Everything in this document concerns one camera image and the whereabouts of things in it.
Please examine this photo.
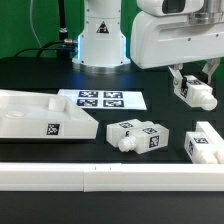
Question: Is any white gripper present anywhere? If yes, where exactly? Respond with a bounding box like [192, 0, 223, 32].
[130, 11, 224, 91]

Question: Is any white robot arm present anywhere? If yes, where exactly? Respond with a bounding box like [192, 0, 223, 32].
[73, 0, 224, 87]

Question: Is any white sheet with tags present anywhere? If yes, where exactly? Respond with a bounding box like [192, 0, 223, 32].
[58, 89, 147, 110]

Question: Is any black vertical pole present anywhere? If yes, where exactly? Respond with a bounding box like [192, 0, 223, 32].
[57, 0, 69, 60]

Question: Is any white L-shaped obstacle fence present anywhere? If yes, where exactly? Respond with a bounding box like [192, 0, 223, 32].
[0, 120, 224, 193]

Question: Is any white square tabletop part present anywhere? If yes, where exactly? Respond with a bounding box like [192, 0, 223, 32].
[0, 89, 98, 139]

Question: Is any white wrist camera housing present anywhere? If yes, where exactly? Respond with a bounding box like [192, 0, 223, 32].
[137, 0, 204, 16]

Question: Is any black cables and connector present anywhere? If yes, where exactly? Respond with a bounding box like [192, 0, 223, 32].
[14, 38, 79, 58]

